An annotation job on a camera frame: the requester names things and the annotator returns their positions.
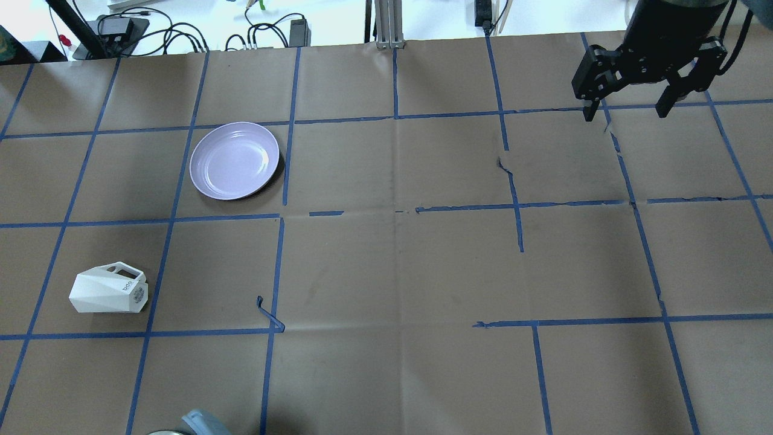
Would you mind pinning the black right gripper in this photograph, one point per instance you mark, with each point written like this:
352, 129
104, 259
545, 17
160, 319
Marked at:
664, 33

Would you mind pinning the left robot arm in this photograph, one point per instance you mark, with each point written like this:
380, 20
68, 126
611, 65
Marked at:
199, 421

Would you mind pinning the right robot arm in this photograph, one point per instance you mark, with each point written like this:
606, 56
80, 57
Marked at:
678, 42

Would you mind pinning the lilac plate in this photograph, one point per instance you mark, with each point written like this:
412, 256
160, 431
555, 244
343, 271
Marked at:
234, 161

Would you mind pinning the brown paper table cover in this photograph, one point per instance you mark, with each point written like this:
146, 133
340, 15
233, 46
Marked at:
648, 317

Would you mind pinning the black power adapter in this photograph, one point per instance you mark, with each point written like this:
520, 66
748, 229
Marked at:
300, 33

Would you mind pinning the aluminium frame post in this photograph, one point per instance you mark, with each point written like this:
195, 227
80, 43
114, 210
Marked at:
389, 25

